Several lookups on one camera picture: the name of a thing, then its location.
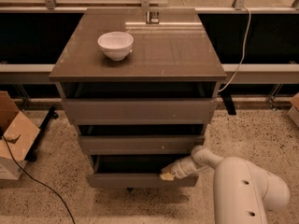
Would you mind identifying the metal window railing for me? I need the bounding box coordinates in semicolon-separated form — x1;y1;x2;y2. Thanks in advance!
0;0;298;87

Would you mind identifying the open cardboard box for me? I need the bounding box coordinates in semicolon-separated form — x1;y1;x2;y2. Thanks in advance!
0;91;39;180

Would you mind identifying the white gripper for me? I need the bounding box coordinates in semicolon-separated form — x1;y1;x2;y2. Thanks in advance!
160;156;199;181

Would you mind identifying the black stand leg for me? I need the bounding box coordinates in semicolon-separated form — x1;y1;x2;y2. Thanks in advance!
220;88;236;115
25;106;59;162

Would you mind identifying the black floor cable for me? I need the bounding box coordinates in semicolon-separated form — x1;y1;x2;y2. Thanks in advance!
0;128;77;224

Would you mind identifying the cardboard box at right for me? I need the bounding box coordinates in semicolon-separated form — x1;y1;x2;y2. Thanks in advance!
288;92;299;127

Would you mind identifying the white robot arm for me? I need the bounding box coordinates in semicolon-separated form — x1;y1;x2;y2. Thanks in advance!
160;146;291;224

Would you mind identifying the grey drawer cabinet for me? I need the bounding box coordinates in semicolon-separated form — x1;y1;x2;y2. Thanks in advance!
49;7;227;194

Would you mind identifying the black stand leg left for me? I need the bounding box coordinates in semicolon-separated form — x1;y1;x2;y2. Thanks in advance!
25;106;59;162

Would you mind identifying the white ceramic bowl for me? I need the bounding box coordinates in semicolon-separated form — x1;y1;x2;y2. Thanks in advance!
97;32;134;61

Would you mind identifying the grey drawer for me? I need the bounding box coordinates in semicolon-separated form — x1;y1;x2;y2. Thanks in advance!
87;154;198;189
62;99;216;125
78;135;205;155

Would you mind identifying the grey bottom drawer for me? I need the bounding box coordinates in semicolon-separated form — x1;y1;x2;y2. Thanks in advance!
87;154;198;189

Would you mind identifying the black stand leg right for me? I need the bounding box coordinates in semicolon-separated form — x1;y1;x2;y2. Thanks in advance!
220;88;236;115

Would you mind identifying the grey middle drawer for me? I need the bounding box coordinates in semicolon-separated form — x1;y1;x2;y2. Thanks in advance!
78;135;205;155

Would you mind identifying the white hanging cable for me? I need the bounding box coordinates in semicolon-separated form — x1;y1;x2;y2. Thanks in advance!
218;7;252;94

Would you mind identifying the grey top drawer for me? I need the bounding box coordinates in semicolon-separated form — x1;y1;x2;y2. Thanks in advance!
62;99;216;125

